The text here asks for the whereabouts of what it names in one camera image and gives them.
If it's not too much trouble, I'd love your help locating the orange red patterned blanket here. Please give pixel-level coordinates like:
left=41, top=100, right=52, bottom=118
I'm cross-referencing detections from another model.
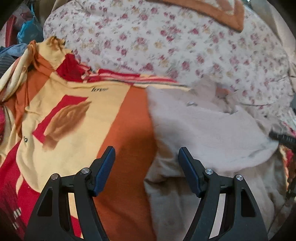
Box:
left=1, top=36, right=182, bottom=240

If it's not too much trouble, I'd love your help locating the blue plastic bag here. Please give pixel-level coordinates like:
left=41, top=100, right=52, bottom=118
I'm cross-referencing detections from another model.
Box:
left=17, top=16, right=44, bottom=44

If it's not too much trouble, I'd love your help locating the orange checkered cushion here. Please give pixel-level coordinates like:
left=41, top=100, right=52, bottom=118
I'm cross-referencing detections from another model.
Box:
left=150, top=0, right=245, bottom=32

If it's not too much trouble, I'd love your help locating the beige zip jacket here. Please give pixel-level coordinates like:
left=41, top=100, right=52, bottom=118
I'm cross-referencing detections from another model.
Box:
left=144, top=78, right=293, bottom=240

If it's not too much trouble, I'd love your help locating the red bag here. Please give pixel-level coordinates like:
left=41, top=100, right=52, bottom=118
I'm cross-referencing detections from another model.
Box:
left=4, top=15, right=18, bottom=47

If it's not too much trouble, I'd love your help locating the floral quilt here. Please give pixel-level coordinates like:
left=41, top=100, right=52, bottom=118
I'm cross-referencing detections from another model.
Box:
left=43, top=1, right=295, bottom=128

